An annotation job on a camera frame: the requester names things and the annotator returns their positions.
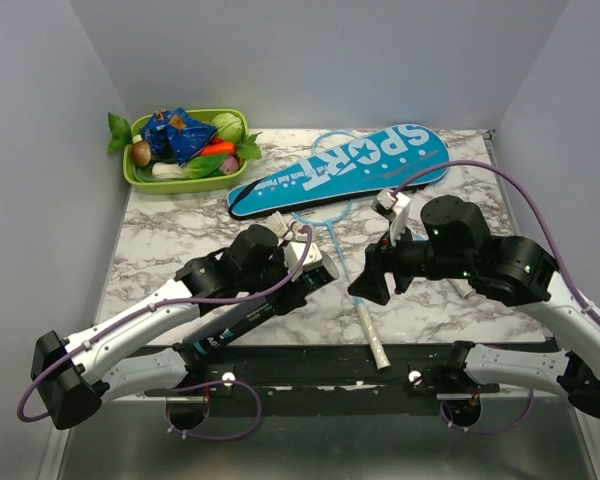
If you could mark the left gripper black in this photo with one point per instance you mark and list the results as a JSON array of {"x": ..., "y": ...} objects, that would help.
[{"x": 283, "y": 301}]

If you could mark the orange carrot toy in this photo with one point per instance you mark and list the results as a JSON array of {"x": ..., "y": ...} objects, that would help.
[{"x": 222, "y": 148}]

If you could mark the green cabbage toy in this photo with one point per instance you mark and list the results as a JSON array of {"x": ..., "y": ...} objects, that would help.
[{"x": 228, "y": 126}]

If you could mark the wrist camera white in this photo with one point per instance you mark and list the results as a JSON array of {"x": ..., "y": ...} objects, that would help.
[
  {"x": 394, "y": 207},
  {"x": 301, "y": 257}
]

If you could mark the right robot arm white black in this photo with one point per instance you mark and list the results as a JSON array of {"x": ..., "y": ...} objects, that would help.
[{"x": 512, "y": 270}]

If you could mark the green leaf right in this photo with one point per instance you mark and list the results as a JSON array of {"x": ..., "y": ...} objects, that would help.
[{"x": 247, "y": 149}]

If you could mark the blue badminton racket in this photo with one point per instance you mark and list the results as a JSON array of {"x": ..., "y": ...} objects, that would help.
[
  {"x": 360, "y": 145},
  {"x": 380, "y": 357}
]

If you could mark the blue badminton racket rear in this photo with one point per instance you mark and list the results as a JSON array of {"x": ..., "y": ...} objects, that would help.
[{"x": 360, "y": 145}]

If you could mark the blue badminton racket front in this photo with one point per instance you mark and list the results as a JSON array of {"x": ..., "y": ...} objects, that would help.
[{"x": 380, "y": 357}]

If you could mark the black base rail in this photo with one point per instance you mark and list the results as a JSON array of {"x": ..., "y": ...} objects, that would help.
[{"x": 305, "y": 381}]

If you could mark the green leaf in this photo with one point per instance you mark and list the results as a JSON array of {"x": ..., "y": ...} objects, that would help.
[
  {"x": 247, "y": 149},
  {"x": 120, "y": 131}
]

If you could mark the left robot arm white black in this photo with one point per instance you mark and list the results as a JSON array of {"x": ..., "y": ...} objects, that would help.
[{"x": 70, "y": 376}]

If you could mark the blue racket cover bag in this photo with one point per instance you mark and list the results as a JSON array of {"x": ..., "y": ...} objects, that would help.
[{"x": 339, "y": 174}]

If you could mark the white shuttlecock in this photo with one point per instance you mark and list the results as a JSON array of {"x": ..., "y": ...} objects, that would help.
[{"x": 283, "y": 228}]

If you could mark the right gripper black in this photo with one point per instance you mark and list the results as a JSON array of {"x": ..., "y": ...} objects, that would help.
[{"x": 381, "y": 257}]

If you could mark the green leafy vegetable toy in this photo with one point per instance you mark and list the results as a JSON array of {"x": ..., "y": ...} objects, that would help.
[{"x": 204, "y": 167}]

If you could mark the pink onion toy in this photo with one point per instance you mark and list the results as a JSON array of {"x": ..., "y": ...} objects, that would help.
[{"x": 230, "y": 165}]

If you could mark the green leaf left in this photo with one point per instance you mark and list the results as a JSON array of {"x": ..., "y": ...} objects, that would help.
[{"x": 120, "y": 131}]

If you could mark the green plastic basket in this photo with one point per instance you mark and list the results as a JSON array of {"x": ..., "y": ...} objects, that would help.
[{"x": 142, "y": 178}]

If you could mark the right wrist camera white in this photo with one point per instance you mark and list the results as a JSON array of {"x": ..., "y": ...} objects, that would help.
[{"x": 394, "y": 207}]

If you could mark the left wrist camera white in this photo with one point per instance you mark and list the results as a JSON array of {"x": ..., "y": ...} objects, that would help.
[{"x": 301, "y": 257}]

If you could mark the black shuttlecock tube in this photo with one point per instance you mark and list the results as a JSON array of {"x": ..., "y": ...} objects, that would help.
[{"x": 244, "y": 317}]

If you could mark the blue snack bag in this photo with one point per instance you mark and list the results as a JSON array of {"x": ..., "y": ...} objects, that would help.
[{"x": 174, "y": 134}]

